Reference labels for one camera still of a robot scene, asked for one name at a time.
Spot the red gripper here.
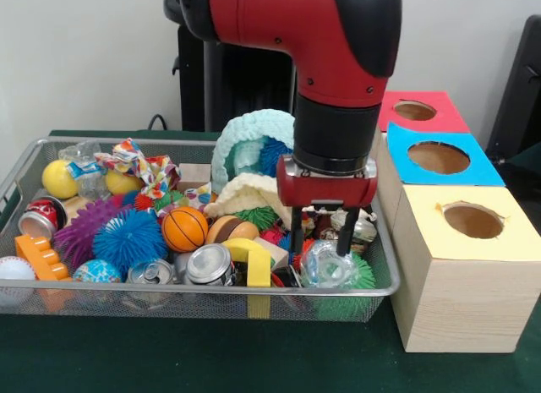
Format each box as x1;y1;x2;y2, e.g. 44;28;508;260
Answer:
276;155;379;260

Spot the clear crinkled plastic toy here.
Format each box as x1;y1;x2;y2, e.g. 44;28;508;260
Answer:
299;238;358;291

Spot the cream yellow waffle cloth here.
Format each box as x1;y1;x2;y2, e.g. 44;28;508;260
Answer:
205;173;293;230

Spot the blue spiky ball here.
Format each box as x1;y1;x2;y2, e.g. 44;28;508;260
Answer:
258;138;295;177

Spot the mint green waffle cloth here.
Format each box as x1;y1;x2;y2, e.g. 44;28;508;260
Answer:
210;109;297;192

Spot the colourful patterned cloth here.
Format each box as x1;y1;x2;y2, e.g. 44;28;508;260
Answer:
68;139;182;201

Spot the blue fuzzy ball with eyes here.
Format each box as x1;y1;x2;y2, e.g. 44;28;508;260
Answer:
92;208;168;276

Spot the purple spiky ball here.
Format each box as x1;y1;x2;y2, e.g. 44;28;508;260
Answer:
54;199;123;272

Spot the wooden box with three holes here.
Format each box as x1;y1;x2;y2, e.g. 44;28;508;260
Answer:
358;90;541;353

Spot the green spiky ball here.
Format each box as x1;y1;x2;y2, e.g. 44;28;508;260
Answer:
317;251;377;319

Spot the yellow plastic block toy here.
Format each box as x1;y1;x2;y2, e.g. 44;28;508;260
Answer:
221;237;271;288

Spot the silver metal can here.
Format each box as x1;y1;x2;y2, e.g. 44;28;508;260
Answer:
184;243;234;286

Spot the small orange basketball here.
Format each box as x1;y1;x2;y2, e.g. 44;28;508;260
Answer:
161;205;210;253

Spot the wooden cube block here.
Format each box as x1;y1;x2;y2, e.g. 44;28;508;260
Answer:
177;163;212;189

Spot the dark green table cloth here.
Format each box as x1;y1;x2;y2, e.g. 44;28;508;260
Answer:
0;129;541;393

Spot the yellow ball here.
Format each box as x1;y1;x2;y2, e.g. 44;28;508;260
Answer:
41;160;79;199
105;170;143;197

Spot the globe print ball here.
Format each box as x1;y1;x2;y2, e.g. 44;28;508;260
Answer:
73;259;122;283

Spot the black chair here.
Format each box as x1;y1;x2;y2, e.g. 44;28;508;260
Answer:
486;15;541;210

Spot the red soda can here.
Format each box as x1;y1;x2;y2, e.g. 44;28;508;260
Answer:
18;197;68;242

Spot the orange plastic block toy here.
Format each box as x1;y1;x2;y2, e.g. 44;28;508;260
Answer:
15;233;70;282

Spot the white baseball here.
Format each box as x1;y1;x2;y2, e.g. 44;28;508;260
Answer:
0;255;36;306

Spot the shallow wire mesh bin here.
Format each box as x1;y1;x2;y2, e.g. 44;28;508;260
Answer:
0;137;401;322

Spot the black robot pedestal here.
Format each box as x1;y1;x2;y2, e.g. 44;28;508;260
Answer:
165;0;298;132

